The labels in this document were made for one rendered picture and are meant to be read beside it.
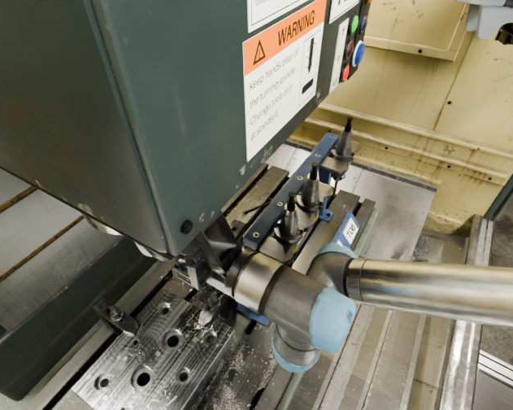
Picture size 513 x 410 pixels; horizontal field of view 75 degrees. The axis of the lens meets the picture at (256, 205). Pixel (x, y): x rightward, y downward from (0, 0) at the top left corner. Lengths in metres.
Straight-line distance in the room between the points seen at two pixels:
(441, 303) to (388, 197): 1.00
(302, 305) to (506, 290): 0.24
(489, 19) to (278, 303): 0.47
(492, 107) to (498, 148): 0.15
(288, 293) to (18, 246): 0.74
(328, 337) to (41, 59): 0.38
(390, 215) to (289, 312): 1.06
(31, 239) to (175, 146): 0.82
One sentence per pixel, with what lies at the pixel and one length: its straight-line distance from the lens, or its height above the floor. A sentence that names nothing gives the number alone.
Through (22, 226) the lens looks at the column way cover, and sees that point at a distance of 0.99.
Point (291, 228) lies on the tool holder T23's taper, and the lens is 0.69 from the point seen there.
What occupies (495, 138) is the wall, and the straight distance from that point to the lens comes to 1.39.
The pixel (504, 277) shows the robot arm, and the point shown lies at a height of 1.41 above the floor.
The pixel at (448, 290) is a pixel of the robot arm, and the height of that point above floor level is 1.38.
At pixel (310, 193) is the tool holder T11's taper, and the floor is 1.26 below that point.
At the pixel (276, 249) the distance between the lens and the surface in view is 0.69.
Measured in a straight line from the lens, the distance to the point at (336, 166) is 0.91.
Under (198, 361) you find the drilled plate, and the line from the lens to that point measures 0.84.
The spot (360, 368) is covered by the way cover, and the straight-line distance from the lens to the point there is 1.10.
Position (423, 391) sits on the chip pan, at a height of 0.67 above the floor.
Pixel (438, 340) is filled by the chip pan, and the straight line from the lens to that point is 1.33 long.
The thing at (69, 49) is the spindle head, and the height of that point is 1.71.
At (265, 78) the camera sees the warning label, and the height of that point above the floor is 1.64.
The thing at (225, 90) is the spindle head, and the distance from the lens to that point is 0.25.
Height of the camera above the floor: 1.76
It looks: 45 degrees down
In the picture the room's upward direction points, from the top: 1 degrees counter-clockwise
